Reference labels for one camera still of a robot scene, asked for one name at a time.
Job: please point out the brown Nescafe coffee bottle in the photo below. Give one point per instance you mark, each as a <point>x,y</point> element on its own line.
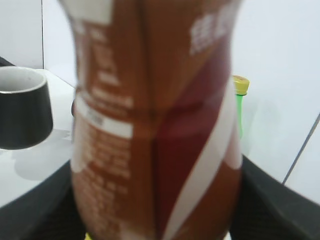
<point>156,146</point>

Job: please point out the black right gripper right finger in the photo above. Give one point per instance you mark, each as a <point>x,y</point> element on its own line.
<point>268,210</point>

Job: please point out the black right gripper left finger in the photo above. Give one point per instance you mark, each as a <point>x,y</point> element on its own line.
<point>47,212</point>

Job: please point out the black ceramic mug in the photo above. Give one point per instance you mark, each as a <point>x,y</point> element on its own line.
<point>25,108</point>

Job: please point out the yellow paper cup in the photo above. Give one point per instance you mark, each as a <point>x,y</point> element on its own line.
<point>88,237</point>

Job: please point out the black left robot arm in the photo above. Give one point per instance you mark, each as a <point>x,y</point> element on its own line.
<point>5,63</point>

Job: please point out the green soda bottle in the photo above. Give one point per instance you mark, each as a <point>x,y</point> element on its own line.
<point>241,85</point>

